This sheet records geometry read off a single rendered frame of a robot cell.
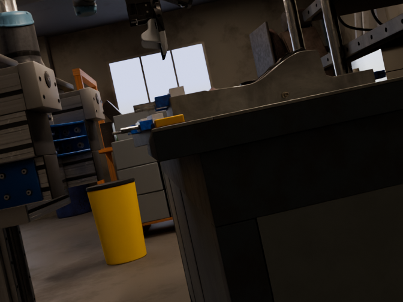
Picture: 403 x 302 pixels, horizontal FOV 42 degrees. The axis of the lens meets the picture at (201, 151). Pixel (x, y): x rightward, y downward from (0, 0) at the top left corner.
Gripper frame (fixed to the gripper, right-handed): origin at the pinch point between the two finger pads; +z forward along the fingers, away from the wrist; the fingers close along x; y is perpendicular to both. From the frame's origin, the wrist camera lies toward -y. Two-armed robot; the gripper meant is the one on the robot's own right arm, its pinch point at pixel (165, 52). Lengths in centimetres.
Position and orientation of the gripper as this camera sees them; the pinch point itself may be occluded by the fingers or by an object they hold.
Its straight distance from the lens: 132.2
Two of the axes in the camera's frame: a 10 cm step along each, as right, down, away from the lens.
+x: 1.1, 0.0, -9.9
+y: -9.7, 2.1, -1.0
